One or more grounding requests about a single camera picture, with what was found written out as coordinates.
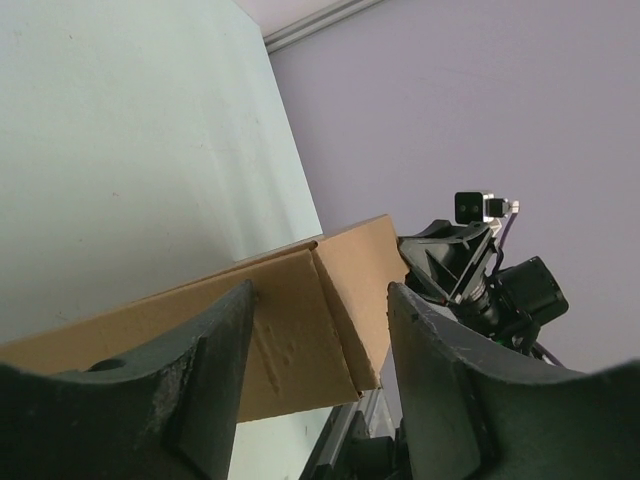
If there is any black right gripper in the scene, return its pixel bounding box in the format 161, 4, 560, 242
399, 220, 500, 308

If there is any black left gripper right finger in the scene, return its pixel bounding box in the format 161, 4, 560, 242
388, 283, 639, 479

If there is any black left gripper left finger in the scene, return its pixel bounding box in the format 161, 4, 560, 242
1, 281, 255, 479

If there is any brown cardboard box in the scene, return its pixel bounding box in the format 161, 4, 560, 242
1, 215, 407, 422

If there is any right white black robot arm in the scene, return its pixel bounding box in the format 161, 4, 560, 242
397, 220, 569, 366

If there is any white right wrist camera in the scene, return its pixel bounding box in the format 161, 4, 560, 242
454, 191, 520, 236

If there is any aluminium frame front rail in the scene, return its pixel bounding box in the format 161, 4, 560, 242
299, 389, 396, 480

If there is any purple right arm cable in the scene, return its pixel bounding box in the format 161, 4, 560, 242
497, 212, 564, 369

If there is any right aluminium corner post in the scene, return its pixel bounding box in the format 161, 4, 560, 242
264, 0, 383, 54

